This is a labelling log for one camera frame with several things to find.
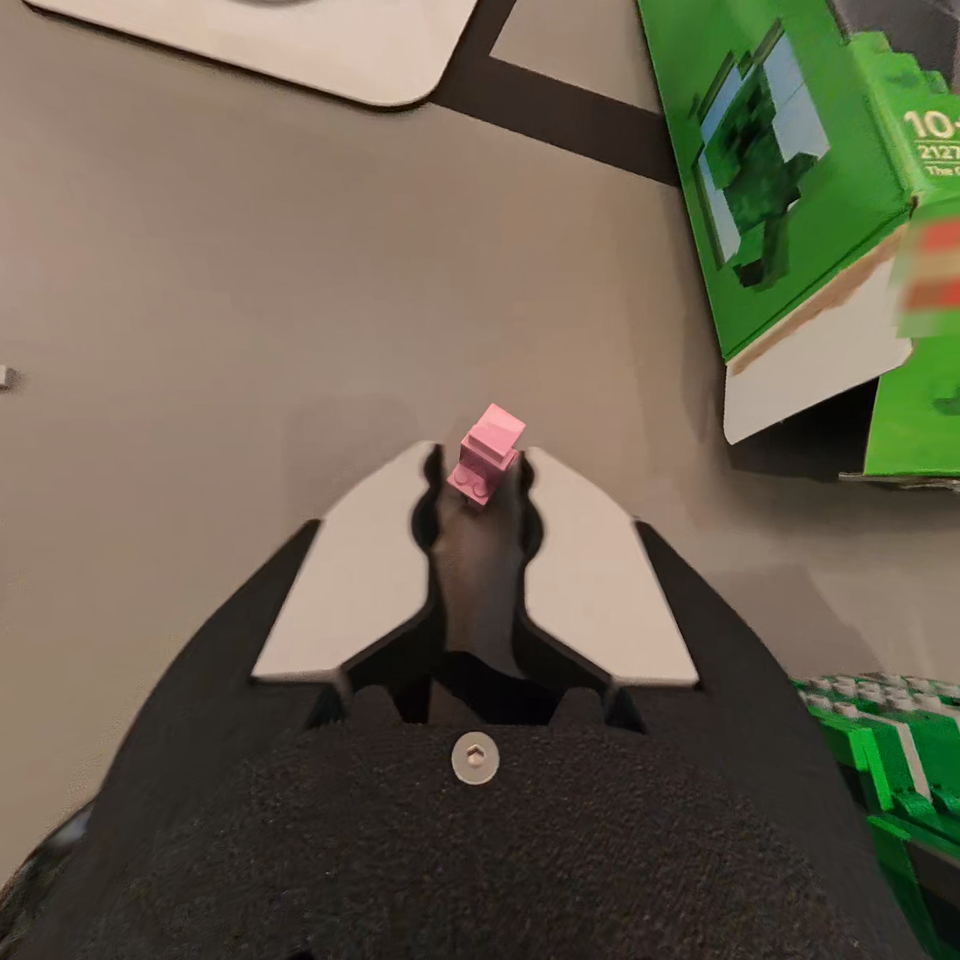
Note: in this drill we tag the green lego set box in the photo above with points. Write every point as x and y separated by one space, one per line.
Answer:
862 75

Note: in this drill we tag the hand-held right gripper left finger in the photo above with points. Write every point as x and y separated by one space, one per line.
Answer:
360 570

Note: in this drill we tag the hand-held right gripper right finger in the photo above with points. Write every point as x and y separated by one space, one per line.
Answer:
600 585

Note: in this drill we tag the pink lego pig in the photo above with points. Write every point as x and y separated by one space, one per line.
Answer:
487 450

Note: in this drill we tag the green lego creeper figure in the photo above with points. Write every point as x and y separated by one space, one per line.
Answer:
885 750

